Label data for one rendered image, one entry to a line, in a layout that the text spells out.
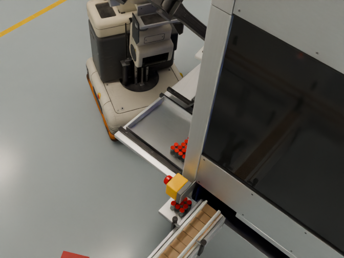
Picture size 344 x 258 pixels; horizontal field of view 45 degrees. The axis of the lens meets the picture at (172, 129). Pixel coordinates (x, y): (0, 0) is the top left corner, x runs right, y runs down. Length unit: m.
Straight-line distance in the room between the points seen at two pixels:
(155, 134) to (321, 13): 1.16
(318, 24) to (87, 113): 2.41
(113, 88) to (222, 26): 1.91
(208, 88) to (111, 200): 1.63
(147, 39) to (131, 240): 1.19
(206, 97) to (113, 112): 1.57
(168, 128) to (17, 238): 1.24
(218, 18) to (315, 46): 0.25
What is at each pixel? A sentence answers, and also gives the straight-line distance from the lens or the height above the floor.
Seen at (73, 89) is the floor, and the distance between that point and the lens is 3.31.
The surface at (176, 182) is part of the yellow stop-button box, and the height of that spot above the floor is 1.03.
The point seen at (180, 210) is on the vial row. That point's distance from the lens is 1.67.
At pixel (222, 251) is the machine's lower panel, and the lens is 1.94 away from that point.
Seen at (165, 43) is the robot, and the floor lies 0.80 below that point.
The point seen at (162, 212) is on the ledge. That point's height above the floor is 0.88.
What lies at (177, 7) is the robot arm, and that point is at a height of 1.39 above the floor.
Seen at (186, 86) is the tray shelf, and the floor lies 0.88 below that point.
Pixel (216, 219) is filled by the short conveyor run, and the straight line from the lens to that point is 1.66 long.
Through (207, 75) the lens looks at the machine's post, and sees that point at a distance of 1.20.
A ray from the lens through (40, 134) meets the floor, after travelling 3.08.
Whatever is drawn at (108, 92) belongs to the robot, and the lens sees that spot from 2.89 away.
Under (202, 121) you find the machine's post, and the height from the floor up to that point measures 1.38.
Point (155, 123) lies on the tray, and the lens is 1.95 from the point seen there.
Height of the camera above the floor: 2.42
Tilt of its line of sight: 53 degrees down
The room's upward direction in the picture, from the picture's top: 6 degrees clockwise
